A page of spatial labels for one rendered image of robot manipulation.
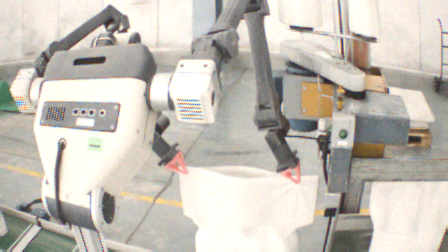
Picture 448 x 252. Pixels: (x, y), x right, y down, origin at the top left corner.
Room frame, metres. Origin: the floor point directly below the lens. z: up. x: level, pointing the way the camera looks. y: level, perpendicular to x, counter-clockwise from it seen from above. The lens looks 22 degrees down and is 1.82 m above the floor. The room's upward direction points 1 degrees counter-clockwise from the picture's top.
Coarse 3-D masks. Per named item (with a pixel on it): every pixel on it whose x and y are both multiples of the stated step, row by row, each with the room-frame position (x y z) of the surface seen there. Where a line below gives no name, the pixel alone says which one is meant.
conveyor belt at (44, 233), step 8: (40, 232) 1.99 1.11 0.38; (48, 232) 2.00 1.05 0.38; (32, 240) 1.89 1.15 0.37; (40, 240) 1.90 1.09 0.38; (48, 240) 1.91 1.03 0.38; (56, 240) 1.93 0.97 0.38; (64, 240) 1.94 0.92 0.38; (72, 240) 1.96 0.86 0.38; (32, 248) 1.80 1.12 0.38; (40, 248) 1.81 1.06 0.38; (48, 248) 1.83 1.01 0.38; (56, 248) 1.85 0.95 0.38; (64, 248) 1.86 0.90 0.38; (72, 248) 1.88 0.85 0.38
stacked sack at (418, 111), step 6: (408, 102) 4.14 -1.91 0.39; (414, 102) 4.16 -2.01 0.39; (420, 102) 4.15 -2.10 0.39; (408, 108) 4.01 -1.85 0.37; (414, 108) 4.00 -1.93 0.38; (420, 108) 3.98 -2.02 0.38; (426, 108) 3.98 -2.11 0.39; (414, 114) 3.90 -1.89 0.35; (420, 114) 3.88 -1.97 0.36; (426, 114) 3.86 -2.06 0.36; (432, 114) 3.98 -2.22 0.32; (414, 120) 3.90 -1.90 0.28; (420, 120) 3.87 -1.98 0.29; (426, 120) 3.84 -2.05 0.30; (432, 120) 3.83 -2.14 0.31
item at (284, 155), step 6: (282, 144) 1.49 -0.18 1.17; (288, 144) 1.51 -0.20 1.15; (276, 150) 1.49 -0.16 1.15; (282, 150) 1.49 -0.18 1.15; (288, 150) 1.49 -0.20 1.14; (294, 150) 1.54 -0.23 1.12; (276, 156) 1.49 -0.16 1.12; (282, 156) 1.48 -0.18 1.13; (288, 156) 1.49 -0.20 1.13; (294, 156) 1.49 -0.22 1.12; (282, 162) 1.48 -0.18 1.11; (288, 162) 1.47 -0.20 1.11; (276, 168) 1.47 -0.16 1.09
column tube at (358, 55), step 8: (344, 0) 1.79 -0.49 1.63; (344, 8) 1.80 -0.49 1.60; (344, 16) 1.80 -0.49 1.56; (344, 24) 1.84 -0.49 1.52; (352, 32) 1.79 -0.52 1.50; (352, 40) 1.79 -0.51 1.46; (352, 48) 1.79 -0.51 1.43; (360, 48) 1.78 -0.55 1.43; (368, 48) 1.77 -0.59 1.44; (352, 56) 1.79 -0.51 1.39; (360, 56) 1.78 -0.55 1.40; (368, 56) 1.77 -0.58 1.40; (352, 64) 1.79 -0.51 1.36; (360, 64) 1.78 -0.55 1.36; (368, 64) 1.77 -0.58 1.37; (368, 72) 1.77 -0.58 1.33; (352, 184) 1.78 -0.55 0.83; (360, 184) 1.77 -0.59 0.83; (352, 192) 1.78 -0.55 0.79; (360, 192) 1.77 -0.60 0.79; (344, 200) 1.79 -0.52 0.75; (352, 200) 1.78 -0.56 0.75; (344, 208) 1.78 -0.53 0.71; (352, 208) 1.77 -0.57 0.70; (328, 248) 1.80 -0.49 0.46
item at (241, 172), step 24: (192, 168) 1.59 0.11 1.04; (216, 168) 1.59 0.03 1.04; (240, 168) 1.59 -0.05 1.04; (192, 192) 1.60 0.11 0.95; (216, 192) 1.55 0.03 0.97; (240, 192) 1.51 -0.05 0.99; (264, 192) 1.50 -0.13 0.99; (288, 192) 1.50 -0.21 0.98; (312, 192) 1.49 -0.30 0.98; (192, 216) 1.59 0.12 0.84; (216, 216) 1.55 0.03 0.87; (240, 216) 1.51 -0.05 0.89; (264, 216) 1.50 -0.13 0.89; (288, 216) 1.50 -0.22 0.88; (312, 216) 1.49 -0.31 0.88; (216, 240) 1.50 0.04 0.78; (240, 240) 1.48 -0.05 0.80; (264, 240) 1.46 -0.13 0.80; (288, 240) 1.46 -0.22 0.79
